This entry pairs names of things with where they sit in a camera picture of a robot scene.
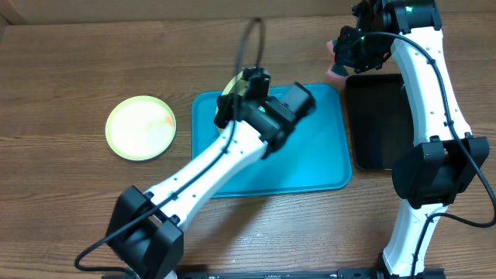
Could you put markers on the black plastic tray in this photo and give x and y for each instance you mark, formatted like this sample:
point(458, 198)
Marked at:
point(380, 119)

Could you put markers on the red and green sponge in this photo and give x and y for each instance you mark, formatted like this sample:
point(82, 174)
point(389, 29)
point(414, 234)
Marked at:
point(336, 72)

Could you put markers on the yellow-green plate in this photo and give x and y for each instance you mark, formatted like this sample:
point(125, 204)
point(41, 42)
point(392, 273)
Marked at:
point(140, 128)
point(224, 103)

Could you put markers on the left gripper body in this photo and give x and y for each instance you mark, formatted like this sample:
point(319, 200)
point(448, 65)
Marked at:
point(228, 114)

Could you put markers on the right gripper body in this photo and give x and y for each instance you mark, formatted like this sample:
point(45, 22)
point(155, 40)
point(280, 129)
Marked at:
point(345, 48)

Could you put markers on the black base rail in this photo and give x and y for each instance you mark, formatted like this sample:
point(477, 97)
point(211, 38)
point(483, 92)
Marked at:
point(344, 273)

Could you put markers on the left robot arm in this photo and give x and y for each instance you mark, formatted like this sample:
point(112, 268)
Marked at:
point(146, 230)

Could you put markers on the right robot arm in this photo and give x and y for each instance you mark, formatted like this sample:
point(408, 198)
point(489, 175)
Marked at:
point(446, 155)

